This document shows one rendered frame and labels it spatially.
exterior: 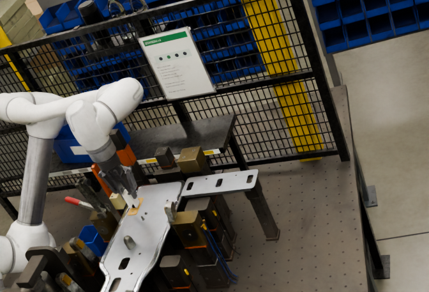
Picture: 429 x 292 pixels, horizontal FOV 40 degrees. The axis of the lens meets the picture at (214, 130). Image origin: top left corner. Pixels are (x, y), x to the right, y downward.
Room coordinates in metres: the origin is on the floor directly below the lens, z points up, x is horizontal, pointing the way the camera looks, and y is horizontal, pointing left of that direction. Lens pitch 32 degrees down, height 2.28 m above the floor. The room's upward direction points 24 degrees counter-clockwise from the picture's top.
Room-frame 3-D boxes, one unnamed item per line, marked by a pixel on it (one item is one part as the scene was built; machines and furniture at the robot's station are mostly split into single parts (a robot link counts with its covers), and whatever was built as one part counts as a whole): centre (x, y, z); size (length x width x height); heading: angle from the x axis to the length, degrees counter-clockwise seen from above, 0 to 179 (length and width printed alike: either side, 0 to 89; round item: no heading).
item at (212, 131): (2.19, 0.34, 1.02); 0.90 x 0.22 x 0.03; 62
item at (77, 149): (2.28, 0.51, 1.10); 0.30 x 0.17 x 0.13; 53
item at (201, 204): (1.68, 0.15, 0.84); 0.12 x 0.07 x 0.28; 62
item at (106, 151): (1.71, 0.37, 1.34); 0.09 x 0.09 x 0.06
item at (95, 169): (1.87, 0.46, 0.95); 0.03 x 0.01 x 0.50; 152
